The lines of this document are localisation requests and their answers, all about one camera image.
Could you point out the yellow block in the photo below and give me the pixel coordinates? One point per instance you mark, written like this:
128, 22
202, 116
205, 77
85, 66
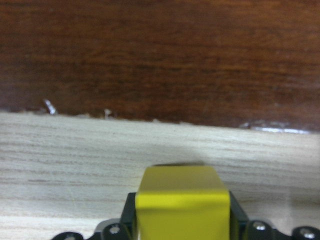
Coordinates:
185, 202

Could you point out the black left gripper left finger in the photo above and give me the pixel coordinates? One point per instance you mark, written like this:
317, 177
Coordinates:
128, 219

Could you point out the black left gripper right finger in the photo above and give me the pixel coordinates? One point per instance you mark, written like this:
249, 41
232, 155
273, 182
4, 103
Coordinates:
238, 219

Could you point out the dark wooden drawer cabinet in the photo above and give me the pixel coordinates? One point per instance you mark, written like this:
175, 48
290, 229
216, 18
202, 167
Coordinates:
230, 63

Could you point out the light wood drawer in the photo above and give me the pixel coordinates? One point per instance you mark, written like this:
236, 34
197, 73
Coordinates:
61, 174

